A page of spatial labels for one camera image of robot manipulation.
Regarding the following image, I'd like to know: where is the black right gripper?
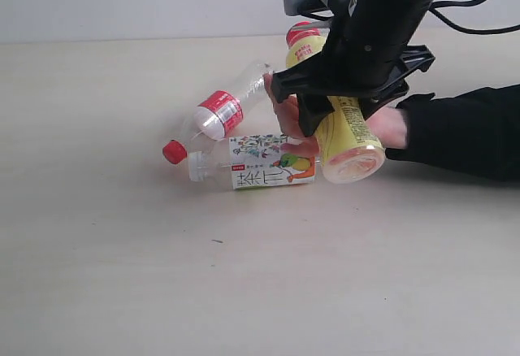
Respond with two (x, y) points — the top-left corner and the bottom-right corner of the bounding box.
(271, 0), (435, 137)

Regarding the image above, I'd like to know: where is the yellow label red cap bottle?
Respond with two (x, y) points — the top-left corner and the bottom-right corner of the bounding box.
(284, 21), (386, 185)

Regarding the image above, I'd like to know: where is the black sleeved forearm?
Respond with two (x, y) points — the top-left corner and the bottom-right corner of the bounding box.
(386, 85), (519, 182)

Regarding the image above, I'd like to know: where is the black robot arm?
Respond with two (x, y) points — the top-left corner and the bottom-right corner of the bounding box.
(271, 0), (435, 137)

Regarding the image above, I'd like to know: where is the clear tea bottle floral label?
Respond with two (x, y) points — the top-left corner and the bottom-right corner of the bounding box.
(187, 134), (320, 190)

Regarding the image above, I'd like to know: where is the clear red label cola bottle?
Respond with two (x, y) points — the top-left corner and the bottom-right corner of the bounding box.
(162, 60), (274, 165)

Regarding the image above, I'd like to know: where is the open bare human hand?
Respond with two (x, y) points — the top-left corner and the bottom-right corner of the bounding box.
(263, 72), (409, 158)

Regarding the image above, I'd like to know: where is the black cable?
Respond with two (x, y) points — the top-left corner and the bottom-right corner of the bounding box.
(426, 0), (520, 34)

